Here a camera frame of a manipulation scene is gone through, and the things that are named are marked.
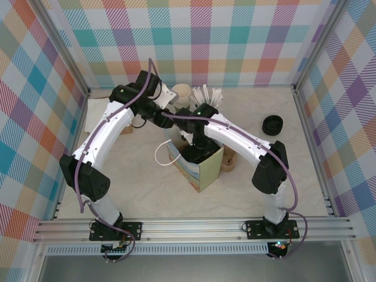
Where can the printed paper carry bag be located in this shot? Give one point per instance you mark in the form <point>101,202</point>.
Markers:
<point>210,167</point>

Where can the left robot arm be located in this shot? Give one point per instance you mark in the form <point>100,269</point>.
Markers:
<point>100,138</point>

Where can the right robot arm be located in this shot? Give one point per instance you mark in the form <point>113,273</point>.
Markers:
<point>270,170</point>

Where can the brown pulp cup carrier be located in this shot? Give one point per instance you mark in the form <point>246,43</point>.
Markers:
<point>229,164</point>

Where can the small controller board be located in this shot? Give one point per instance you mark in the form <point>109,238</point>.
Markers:
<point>279,246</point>
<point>114,248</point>

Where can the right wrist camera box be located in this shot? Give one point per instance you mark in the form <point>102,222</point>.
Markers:
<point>185,137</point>

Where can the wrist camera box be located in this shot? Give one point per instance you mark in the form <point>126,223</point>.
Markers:
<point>185,137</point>
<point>166,95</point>

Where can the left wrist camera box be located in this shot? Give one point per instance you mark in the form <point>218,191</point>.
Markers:
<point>166,95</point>

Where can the aluminium frame post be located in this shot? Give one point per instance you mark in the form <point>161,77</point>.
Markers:
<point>63,50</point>
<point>320,47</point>

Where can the aluminium front rail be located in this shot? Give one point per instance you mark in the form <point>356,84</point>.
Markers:
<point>191,229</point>

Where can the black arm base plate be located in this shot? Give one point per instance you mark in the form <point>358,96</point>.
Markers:
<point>255,230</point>
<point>132,230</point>

